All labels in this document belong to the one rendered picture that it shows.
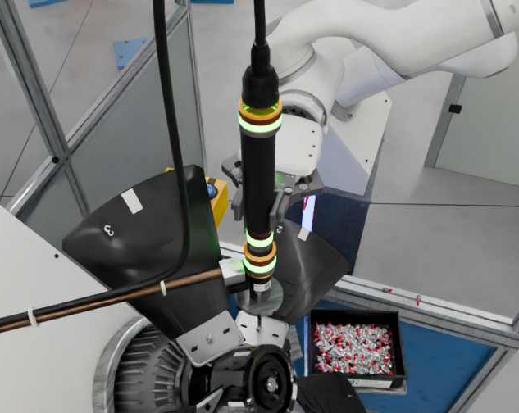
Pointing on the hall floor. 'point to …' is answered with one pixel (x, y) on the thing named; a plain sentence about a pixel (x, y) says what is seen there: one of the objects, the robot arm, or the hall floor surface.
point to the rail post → (480, 380)
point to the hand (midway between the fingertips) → (259, 206)
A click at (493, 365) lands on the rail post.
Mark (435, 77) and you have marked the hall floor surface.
